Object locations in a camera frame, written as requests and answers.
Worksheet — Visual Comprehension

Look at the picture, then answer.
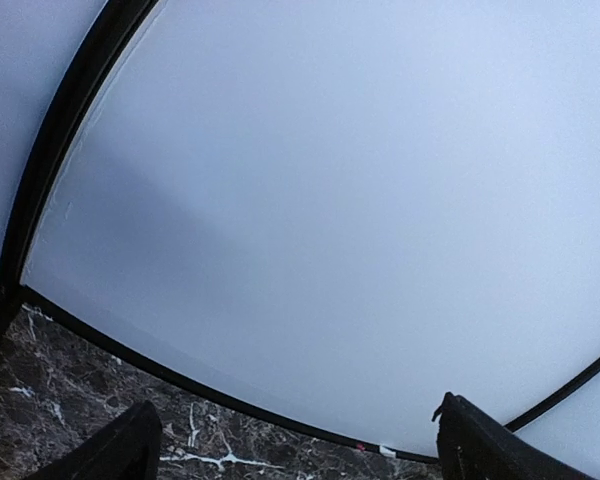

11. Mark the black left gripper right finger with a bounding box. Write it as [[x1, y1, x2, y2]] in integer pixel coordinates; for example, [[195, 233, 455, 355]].
[[432, 392, 589, 480]]

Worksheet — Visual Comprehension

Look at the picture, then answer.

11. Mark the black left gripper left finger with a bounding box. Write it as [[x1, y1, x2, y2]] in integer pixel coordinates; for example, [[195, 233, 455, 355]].
[[33, 401, 162, 480]]

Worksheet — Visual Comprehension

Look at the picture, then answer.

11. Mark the black right frame post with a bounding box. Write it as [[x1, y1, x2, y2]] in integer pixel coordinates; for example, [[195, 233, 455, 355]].
[[505, 356, 600, 432]]

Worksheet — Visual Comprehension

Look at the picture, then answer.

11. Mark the black frame post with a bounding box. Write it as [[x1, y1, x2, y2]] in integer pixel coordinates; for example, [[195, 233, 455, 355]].
[[505, 356, 600, 432], [0, 1, 156, 342]]

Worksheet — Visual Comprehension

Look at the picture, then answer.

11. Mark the black left frame post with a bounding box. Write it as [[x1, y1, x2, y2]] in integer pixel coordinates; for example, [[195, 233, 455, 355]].
[[0, 1, 156, 342]]

